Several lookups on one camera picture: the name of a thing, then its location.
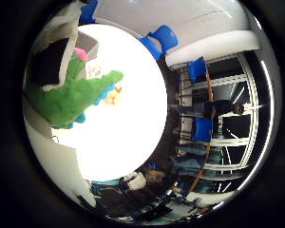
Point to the white metal frame rack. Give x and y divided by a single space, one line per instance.
248 95

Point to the yellow orange small toy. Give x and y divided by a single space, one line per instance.
113 96

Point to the pink plush toy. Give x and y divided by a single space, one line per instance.
81 54

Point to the orange curved pole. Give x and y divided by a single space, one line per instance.
209 95

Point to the grey container box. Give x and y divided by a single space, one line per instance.
87 44

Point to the green plush dinosaur toy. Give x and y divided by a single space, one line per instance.
66 101

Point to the standing person in dark clothes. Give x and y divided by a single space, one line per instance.
212 109

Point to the blue-grey jacket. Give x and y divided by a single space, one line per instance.
188 164

